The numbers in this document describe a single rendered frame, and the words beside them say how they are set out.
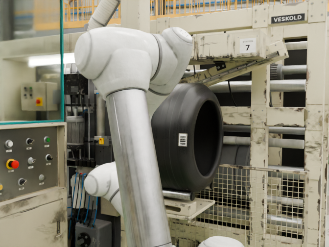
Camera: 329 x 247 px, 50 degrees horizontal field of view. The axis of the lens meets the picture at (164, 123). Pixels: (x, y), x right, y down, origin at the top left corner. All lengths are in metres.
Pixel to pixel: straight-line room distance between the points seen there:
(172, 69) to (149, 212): 0.39
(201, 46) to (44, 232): 1.35
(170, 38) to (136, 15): 1.15
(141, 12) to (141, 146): 1.39
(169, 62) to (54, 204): 1.31
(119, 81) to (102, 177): 0.53
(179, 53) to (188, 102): 0.81
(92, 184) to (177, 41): 0.61
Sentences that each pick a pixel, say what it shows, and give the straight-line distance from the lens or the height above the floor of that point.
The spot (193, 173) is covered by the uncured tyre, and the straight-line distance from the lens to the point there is 1.78.
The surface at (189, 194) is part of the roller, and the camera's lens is 1.85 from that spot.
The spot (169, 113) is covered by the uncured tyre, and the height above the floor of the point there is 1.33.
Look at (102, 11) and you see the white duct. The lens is 2.62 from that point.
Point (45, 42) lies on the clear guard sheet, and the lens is 2.02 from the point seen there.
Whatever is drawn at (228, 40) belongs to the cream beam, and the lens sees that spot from 2.11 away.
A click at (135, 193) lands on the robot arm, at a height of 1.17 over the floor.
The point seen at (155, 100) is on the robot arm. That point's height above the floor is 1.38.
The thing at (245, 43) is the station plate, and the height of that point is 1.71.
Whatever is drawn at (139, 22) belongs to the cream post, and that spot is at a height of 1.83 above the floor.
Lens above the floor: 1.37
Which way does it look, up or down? 3 degrees down
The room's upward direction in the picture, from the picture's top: straight up
